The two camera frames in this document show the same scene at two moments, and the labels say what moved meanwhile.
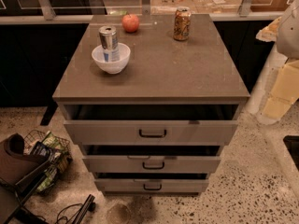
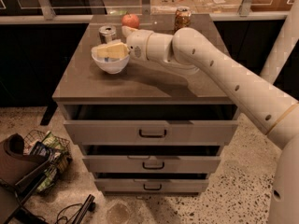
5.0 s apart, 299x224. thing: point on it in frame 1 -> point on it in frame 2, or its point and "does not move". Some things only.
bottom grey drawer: (151, 182) does not move
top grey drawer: (150, 124) does not move
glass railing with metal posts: (75, 4) does not move
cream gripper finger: (269, 34) -> (136, 42)
